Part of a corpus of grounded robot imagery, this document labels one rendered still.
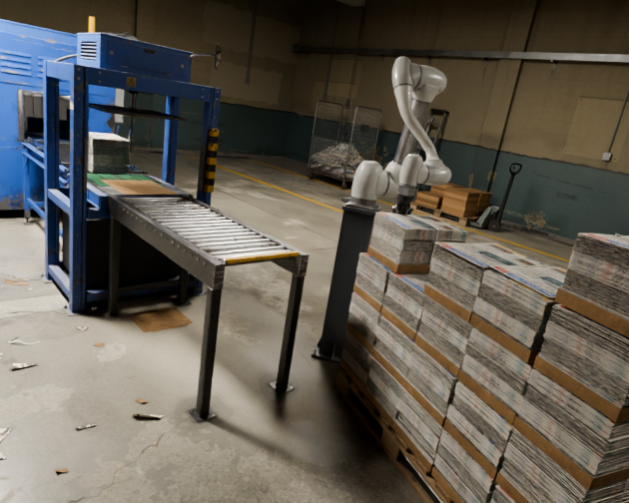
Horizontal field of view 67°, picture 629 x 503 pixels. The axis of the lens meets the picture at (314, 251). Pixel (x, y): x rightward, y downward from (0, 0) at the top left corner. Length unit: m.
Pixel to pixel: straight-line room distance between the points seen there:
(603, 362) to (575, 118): 7.62
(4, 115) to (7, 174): 0.56
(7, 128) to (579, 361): 5.05
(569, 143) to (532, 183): 0.85
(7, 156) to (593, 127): 7.98
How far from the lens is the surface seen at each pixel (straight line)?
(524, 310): 1.72
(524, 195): 9.21
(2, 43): 5.44
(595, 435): 1.64
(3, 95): 5.45
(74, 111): 3.18
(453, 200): 8.61
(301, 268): 2.45
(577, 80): 9.11
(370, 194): 2.81
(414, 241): 2.28
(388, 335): 2.33
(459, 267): 1.94
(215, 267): 2.13
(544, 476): 1.79
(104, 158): 4.04
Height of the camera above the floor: 1.52
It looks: 17 degrees down
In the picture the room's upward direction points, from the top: 9 degrees clockwise
